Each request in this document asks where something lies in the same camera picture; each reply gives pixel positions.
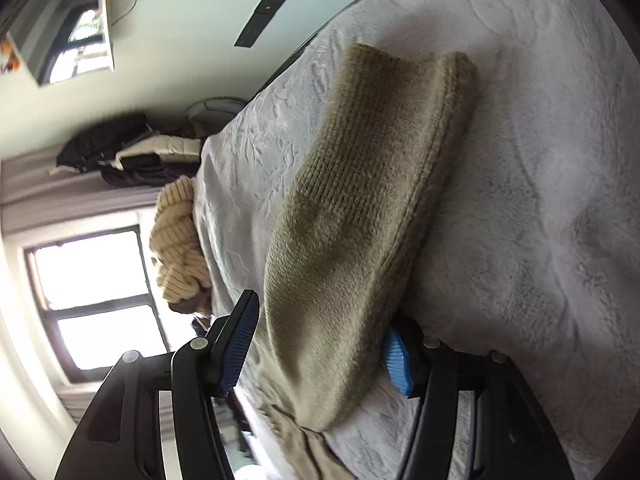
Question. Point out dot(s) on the olive knit sweater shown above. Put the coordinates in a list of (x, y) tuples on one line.
[(360, 210)]

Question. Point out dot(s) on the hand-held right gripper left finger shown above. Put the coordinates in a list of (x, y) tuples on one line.
[(237, 345)]

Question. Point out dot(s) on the grey round object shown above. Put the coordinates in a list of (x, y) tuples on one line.
[(215, 112)]

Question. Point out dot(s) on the grey curtain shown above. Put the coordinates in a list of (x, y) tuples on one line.
[(60, 190)]

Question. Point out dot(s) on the brown garment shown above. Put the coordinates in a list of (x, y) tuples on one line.
[(187, 305)]

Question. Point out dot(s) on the large dark framed window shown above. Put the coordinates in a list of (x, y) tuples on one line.
[(90, 280)]

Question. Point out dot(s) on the white embossed blanket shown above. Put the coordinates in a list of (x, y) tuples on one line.
[(525, 210)]

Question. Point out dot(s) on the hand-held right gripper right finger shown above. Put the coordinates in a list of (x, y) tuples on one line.
[(397, 360)]

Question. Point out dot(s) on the small dark framed window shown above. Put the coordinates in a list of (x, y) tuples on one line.
[(75, 55)]

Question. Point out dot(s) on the cream padded jacket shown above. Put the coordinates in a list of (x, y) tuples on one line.
[(165, 147)]

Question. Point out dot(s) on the black wall panel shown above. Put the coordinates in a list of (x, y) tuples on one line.
[(265, 15)]

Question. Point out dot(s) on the cream striped garment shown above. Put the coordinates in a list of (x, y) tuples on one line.
[(175, 240)]

